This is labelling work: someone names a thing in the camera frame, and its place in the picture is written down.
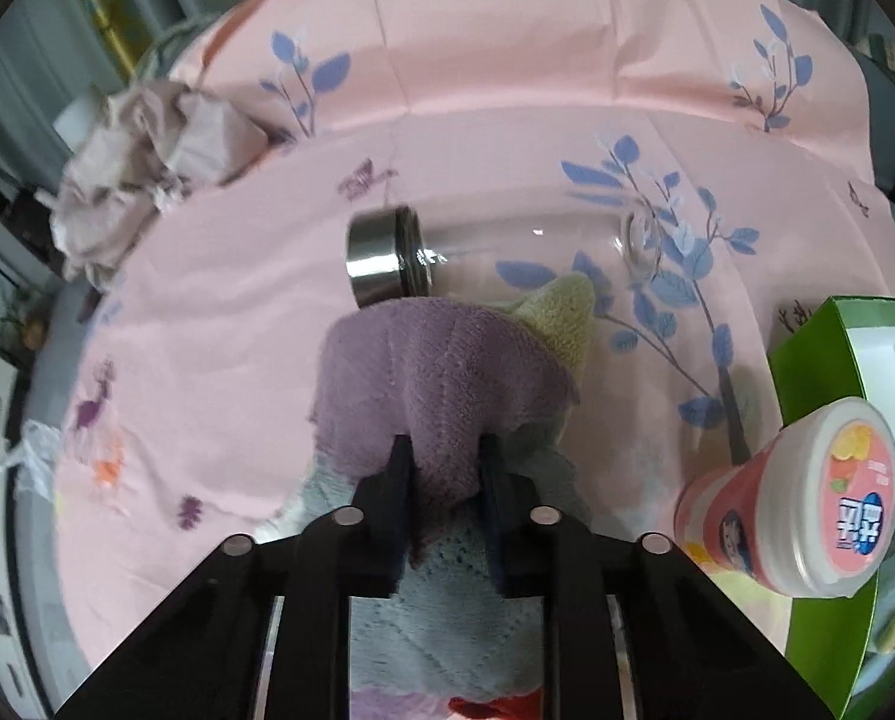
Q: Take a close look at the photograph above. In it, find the pink printed bed sheet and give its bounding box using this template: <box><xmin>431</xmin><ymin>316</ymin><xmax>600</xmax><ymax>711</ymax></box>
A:
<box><xmin>56</xmin><ymin>0</ymin><xmax>895</xmax><ymax>665</ymax></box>

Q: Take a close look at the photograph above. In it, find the crumpled beige cloth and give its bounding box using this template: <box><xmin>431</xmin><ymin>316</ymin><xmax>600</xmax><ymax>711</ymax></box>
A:
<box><xmin>50</xmin><ymin>80</ymin><xmax>270</xmax><ymax>293</ymax></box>

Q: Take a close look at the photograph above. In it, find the yellow white towel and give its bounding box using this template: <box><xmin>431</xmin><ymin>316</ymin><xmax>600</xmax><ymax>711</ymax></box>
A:
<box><xmin>496</xmin><ymin>271</ymin><xmax>597</xmax><ymax>382</ymax></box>

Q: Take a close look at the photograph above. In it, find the teal curtain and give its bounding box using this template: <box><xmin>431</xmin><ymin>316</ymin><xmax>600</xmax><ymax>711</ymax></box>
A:
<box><xmin>0</xmin><ymin>0</ymin><xmax>242</xmax><ymax>188</ymax></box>

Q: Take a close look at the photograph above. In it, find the glass bottle steel cap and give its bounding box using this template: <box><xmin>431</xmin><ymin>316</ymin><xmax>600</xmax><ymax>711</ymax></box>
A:
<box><xmin>346</xmin><ymin>190</ymin><xmax>660</xmax><ymax>307</ymax></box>

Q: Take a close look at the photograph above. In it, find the pink wet wipes canister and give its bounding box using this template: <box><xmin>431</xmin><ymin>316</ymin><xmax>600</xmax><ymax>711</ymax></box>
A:
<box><xmin>674</xmin><ymin>397</ymin><xmax>895</xmax><ymax>598</ymax></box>

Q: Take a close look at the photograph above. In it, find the white plastic bag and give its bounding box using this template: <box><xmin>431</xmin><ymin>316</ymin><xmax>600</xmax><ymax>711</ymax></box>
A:
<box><xmin>3</xmin><ymin>419</ymin><xmax>63</xmax><ymax>504</ymax></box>

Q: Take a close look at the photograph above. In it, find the green cardboard box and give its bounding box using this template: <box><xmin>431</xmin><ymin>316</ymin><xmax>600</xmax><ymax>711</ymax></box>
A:
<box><xmin>747</xmin><ymin>298</ymin><xmax>895</xmax><ymax>718</ymax></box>

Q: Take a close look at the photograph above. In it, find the grey-blue fluffy towel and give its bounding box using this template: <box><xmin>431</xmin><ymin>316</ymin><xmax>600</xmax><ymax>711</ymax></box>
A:
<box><xmin>253</xmin><ymin>427</ymin><xmax>591</xmax><ymax>702</ymax></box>

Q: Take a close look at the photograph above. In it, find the red white sock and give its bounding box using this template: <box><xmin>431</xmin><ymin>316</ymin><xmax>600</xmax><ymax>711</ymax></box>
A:
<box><xmin>449</xmin><ymin>689</ymin><xmax>543</xmax><ymax>720</ymax></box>

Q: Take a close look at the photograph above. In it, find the purple fluffy towel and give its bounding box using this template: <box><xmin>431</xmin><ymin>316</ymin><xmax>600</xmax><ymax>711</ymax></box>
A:
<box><xmin>310</xmin><ymin>298</ymin><xmax>579</xmax><ymax>511</ymax></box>

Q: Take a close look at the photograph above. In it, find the purple mesh bath pouf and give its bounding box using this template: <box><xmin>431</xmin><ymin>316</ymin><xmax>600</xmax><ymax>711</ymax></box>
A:
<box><xmin>349</xmin><ymin>689</ymin><xmax>454</xmax><ymax>720</ymax></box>

